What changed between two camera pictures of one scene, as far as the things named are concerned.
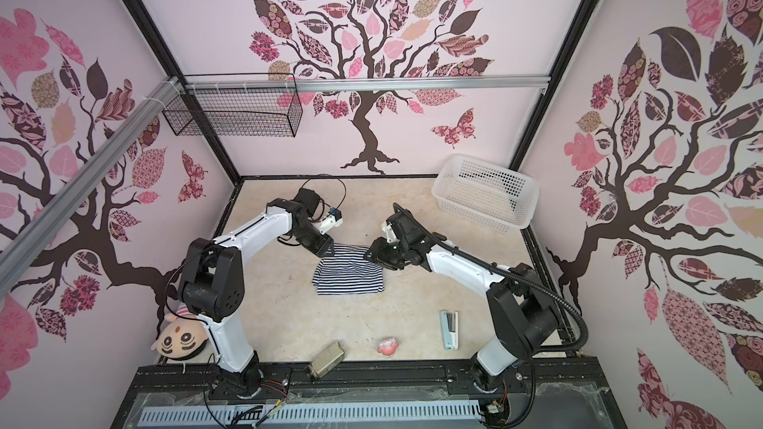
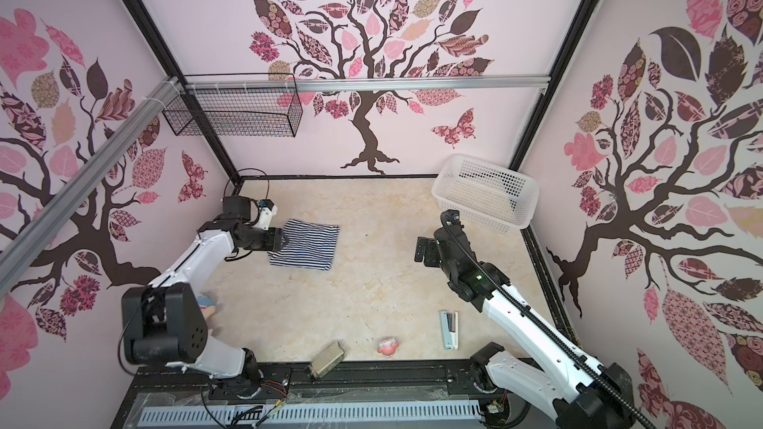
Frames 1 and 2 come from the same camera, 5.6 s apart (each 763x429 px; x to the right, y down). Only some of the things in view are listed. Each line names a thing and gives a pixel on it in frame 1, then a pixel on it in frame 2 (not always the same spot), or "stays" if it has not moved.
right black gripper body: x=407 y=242 to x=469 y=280
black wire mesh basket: x=239 y=113 stays
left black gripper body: x=311 y=237 to x=260 y=239
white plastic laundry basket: x=487 y=194 stays
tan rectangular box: x=327 y=360 stays
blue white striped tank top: x=349 y=271 to x=306 y=245
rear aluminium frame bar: x=384 y=83 stays
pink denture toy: x=387 y=347 stays
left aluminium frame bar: x=18 y=250 stays
